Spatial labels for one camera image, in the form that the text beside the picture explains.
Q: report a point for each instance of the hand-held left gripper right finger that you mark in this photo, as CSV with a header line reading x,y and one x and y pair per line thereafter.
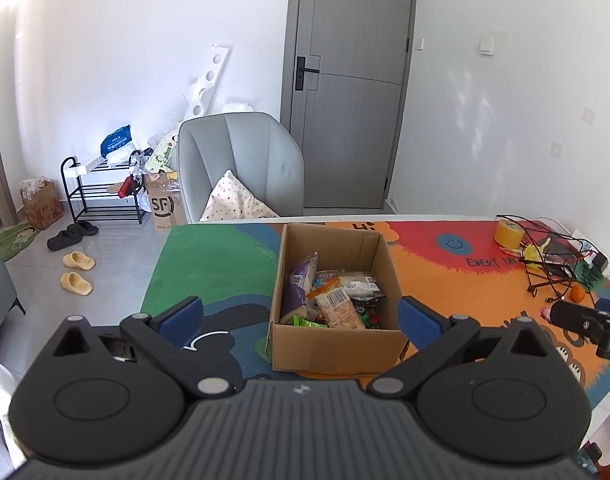
x,y
419,322

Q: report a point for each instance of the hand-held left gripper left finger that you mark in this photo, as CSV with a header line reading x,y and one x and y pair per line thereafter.
x,y
181,322

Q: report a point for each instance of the black snack packet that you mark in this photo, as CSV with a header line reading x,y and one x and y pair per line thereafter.
x,y
370,310

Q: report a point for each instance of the orange edged biscuit packet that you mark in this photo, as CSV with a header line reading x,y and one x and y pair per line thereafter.
x,y
340,310

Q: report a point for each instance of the purple snack packet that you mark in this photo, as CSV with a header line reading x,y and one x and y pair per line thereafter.
x,y
302,282

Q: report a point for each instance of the small orange fruit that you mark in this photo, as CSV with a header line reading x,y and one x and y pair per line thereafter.
x,y
578,294

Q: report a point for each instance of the pink charm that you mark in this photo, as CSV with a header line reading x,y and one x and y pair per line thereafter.
x,y
547,315

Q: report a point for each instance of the black power adapter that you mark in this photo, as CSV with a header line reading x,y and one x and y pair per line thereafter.
x,y
601,262

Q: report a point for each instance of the yellow plush toy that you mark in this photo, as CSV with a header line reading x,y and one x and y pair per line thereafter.
x,y
532,253

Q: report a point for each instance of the yellow tape roll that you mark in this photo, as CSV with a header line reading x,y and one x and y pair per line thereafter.
x,y
508,234

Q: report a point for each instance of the yellow slipper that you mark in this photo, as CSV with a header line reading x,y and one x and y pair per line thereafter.
x,y
79,261
76,284

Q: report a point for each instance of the printed cardboard box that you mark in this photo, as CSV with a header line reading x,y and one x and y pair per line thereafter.
x,y
165,205

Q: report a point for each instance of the white dotted pillow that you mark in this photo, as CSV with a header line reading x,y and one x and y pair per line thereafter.
x,y
235,200

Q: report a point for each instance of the black slipper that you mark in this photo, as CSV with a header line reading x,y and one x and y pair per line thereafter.
x,y
84,228
62,241

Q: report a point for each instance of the black shoe rack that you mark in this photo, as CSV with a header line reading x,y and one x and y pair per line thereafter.
x,y
105,205

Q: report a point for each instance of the red item on rack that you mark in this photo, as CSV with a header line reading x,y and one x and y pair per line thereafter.
x,y
126,187

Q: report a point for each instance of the white bag with green prints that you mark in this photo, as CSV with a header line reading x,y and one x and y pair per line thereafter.
x,y
164,152

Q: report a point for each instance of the brown cardboard box with clutter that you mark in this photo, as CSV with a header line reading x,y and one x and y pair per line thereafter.
x,y
42,207

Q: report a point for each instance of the green floor mat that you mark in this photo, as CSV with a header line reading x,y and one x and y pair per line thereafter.
x,y
17,242

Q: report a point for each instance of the grey upholstered chair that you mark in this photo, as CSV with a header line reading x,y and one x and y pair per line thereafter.
x,y
255,155

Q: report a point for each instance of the blue plastic bag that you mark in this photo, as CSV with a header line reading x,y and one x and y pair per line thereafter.
x,y
117,141

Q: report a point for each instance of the white foam board with holes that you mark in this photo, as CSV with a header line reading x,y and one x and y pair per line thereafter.
x,y
207,80

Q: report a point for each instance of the grey door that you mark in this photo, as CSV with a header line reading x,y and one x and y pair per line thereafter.
x,y
350,85

